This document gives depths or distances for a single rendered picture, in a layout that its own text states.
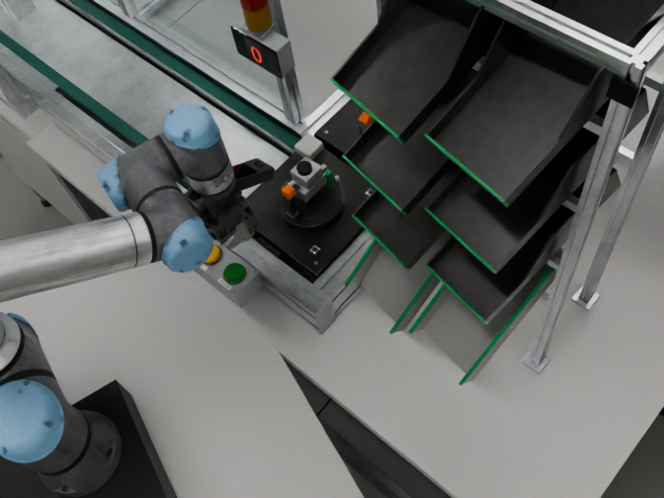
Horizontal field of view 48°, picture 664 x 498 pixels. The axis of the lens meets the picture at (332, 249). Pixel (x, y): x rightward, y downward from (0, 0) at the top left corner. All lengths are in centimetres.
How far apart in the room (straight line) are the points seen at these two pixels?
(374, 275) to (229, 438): 41
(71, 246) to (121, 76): 101
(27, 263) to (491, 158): 57
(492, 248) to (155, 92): 110
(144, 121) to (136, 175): 73
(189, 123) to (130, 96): 79
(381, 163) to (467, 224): 16
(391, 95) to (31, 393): 72
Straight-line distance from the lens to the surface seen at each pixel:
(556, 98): 90
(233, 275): 148
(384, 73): 97
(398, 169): 107
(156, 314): 162
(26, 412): 127
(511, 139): 89
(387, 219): 122
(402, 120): 93
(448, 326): 133
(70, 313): 169
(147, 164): 113
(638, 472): 238
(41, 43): 215
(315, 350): 150
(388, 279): 137
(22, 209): 307
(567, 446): 145
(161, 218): 105
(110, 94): 194
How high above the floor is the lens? 223
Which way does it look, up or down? 59 degrees down
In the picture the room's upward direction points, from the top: 12 degrees counter-clockwise
